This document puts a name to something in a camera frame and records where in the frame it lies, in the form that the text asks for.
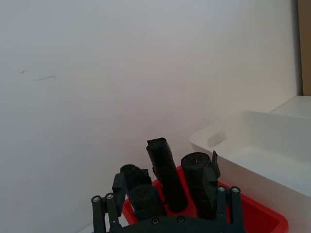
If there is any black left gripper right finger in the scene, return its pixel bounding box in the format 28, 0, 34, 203
201, 166, 243, 232

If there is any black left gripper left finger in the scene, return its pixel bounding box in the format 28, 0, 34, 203
91, 172, 127, 233

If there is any tall black bag roll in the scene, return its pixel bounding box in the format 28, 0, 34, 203
146, 137, 189, 213

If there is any red plastic bin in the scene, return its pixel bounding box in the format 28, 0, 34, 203
121, 165, 290, 233

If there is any white plastic bin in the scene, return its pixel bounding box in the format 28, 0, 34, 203
189, 110, 311, 212

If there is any brown board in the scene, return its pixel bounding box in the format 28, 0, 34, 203
297, 0, 311, 97

